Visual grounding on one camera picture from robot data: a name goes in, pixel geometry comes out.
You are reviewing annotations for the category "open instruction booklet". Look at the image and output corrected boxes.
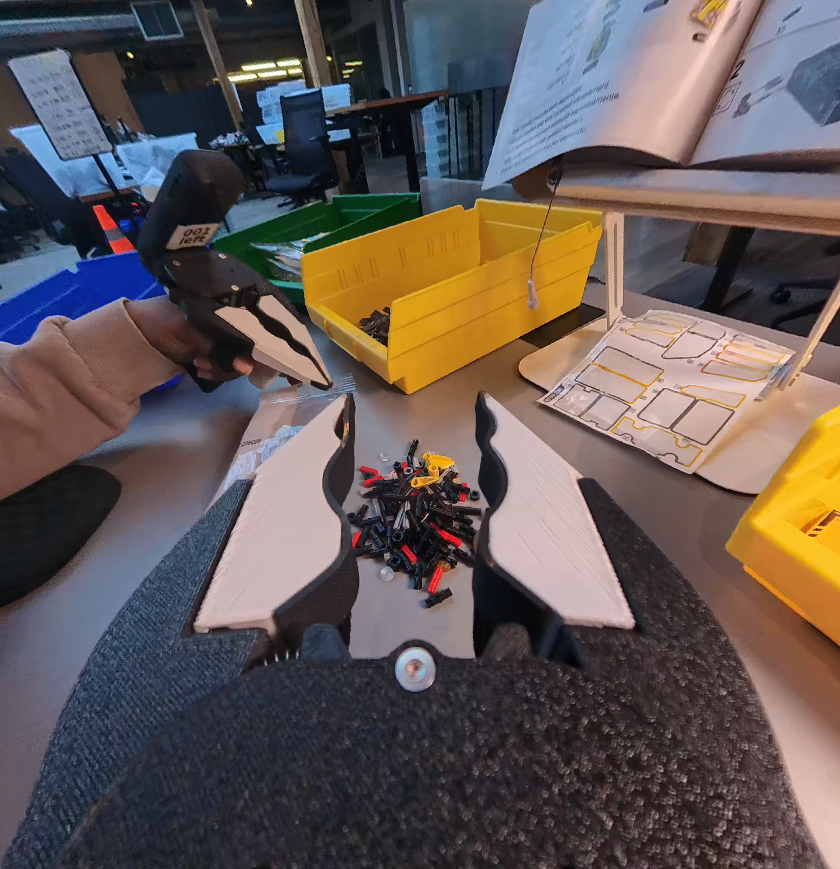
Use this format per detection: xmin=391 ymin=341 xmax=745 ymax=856
xmin=483 ymin=0 xmax=840 ymax=191

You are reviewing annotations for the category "clear plastic bag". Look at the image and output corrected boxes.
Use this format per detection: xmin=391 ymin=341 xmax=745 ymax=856
xmin=216 ymin=373 xmax=358 ymax=493

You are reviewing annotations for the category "blue plastic bin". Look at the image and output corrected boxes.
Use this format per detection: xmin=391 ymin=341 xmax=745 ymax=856
xmin=0 ymin=251 xmax=184 ymax=395

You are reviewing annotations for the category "yellow plastic bin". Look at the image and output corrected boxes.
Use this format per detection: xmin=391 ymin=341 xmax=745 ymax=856
xmin=725 ymin=397 xmax=840 ymax=658
xmin=301 ymin=198 xmax=604 ymax=396

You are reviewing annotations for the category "thin page holder wire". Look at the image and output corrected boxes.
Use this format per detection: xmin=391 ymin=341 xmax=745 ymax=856
xmin=526 ymin=163 xmax=565 ymax=311

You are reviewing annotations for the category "grey desk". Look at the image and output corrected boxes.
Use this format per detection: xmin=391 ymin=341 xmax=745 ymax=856
xmin=0 ymin=282 xmax=840 ymax=869

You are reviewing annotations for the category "beige book stand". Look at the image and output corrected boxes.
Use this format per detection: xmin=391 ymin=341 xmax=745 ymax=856
xmin=484 ymin=155 xmax=840 ymax=497

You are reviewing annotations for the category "black office chair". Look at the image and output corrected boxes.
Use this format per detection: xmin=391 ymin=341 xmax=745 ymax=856
xmin=265 ymin=88 xmax=338 ymax=208

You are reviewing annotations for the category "pile of small building pegs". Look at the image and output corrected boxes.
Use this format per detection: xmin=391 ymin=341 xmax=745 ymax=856
xmin=348 ymin=438 xmax=485 ymax=610

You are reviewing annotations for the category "whiteboard sign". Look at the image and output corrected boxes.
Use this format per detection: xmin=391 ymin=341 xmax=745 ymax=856
xmin=7 ymin=49 xmax=115 ymax=162

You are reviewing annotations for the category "person's left hand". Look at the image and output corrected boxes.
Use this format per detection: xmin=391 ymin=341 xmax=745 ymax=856
xmin=124 ymin=295 xmax=256 ymax=381

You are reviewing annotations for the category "white plastic sheet cover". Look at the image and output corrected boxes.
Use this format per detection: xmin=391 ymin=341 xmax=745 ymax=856
xmin=11 ymin=125 xmax=200 ymax=198

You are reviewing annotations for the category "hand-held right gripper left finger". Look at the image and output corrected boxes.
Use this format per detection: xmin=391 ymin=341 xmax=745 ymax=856
xmin=192 ymin=392 xmax=361 ymax=637

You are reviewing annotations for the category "sticker sheet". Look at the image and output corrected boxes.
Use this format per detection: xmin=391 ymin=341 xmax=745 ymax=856
xmin=537 ymin=309 xmax=796 ymax=474

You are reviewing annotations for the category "orange traffic cone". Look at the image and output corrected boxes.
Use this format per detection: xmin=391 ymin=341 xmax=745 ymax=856
xmin=91 ymin=204 xmax=137 ymax=255

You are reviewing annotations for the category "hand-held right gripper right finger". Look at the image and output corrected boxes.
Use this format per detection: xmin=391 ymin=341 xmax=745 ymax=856
xmin=473 ymin=392 xmax=638 ymax=656

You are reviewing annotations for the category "wooden background table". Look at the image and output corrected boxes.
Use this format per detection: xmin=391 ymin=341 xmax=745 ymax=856
xmin=325 ymin=90 xmax=451 ymax=194

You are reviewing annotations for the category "green plastic bin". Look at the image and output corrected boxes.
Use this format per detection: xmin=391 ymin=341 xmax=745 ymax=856
xmin=212 ymin=192 xmax=422 ymax=308

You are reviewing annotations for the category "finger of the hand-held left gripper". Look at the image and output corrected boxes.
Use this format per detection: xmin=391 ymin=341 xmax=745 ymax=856
xmin=257 ymin=295 xmax=334 ymax=391
xmin=215 ymin=307 xmax=315 ymax=391

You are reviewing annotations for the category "bundle of clear bags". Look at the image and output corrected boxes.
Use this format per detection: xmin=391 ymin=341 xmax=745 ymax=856
xmin=249 ymin=233 xmax=329 ymax=282

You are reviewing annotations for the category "person's left forearm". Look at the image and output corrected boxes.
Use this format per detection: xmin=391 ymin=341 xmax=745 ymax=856
xmin=0 ymin=299 xmax=184 ymax=506

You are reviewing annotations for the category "stack of clear storage boxes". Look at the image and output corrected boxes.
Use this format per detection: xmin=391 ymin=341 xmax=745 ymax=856
xmin=255 ymin=80 xmax=353 ymax=145

